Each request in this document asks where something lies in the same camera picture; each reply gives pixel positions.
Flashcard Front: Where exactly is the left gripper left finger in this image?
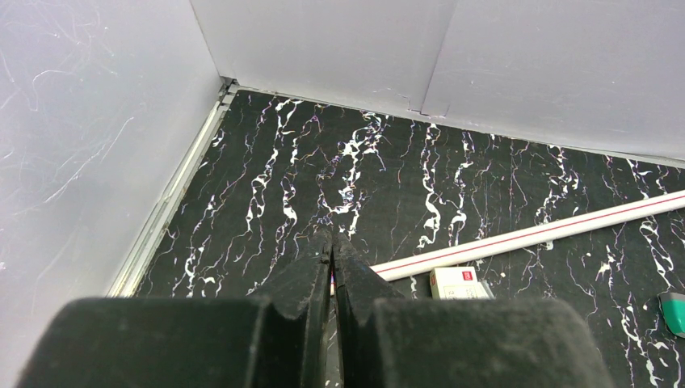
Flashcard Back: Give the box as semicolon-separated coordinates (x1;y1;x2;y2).
18;230;333;387

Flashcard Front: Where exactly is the green tape roll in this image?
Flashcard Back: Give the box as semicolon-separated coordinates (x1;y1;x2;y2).
658;292;684;338

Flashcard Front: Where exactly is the white PVC pipe frame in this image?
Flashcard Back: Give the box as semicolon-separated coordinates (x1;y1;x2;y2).
371;190;684;281

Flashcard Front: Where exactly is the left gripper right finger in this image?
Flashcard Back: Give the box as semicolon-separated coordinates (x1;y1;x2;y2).
331;234;614;387

